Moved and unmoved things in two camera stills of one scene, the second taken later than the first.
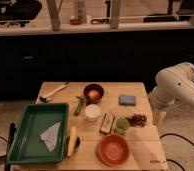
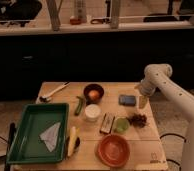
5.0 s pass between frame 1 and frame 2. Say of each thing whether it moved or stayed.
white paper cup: stayed
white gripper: moved
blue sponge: stayed
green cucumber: stayed
